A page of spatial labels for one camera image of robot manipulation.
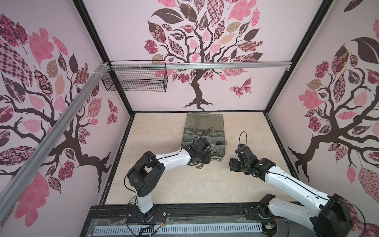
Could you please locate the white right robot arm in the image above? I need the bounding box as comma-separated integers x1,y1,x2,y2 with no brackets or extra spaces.
229,144,353,237

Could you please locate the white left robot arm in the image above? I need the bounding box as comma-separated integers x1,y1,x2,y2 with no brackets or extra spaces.
124,137,214,214

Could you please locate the green transparent organizer box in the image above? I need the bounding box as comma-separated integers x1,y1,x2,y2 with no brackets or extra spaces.
182,113,227,158

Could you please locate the white slotted cable duct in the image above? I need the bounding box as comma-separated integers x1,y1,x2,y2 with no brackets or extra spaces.
92,223,263,237

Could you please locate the black wire mesh basket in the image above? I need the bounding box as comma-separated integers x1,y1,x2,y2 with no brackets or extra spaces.
102,59,168,92

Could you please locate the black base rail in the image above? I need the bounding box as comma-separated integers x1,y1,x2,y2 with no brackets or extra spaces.
87,202,274,223

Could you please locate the aluminium rail back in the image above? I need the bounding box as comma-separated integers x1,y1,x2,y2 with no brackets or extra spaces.
111,61,292,70

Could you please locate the aluminium rail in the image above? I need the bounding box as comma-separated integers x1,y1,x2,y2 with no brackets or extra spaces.
1,62,109,221
111,61,292,70

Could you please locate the aluminium rail left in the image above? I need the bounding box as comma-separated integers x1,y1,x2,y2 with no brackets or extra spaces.
1,62,109,221

